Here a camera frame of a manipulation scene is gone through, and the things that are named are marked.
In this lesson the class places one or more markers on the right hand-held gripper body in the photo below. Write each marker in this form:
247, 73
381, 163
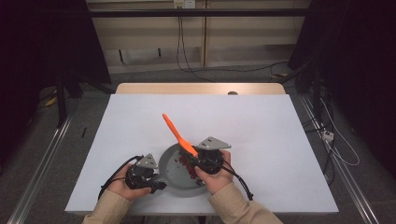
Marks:
211, 155

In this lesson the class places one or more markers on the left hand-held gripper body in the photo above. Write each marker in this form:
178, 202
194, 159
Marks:
144, 174

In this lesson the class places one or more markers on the orange brush with grey bristles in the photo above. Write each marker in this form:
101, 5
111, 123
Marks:
179, 137

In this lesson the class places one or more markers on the grey dustpan with orange edge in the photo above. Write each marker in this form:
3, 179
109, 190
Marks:
172, 174

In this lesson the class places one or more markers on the person's left hand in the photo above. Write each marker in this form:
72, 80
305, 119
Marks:
121, 186

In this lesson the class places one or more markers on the person's right hand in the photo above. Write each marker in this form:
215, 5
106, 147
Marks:
219, 182

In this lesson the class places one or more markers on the white table mat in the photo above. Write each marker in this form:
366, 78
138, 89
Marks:
249, 124

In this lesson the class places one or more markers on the wooden table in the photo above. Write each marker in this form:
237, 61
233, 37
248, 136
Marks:
199, 88

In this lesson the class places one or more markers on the dark round table grommet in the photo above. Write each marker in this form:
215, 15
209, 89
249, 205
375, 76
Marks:
232, 92

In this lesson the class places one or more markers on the black metal stand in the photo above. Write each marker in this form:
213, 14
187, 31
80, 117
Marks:
61, 99
316, 93

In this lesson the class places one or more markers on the black curtain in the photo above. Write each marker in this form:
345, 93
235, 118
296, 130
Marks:
43, 40
358, 46

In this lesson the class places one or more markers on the metal floor rail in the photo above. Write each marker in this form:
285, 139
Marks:
339, 161
40, 168

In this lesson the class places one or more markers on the black horizontal frame bar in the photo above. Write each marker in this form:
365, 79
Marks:
199, 12

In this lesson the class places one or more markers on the white wall socket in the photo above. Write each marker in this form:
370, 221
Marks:
184, 3

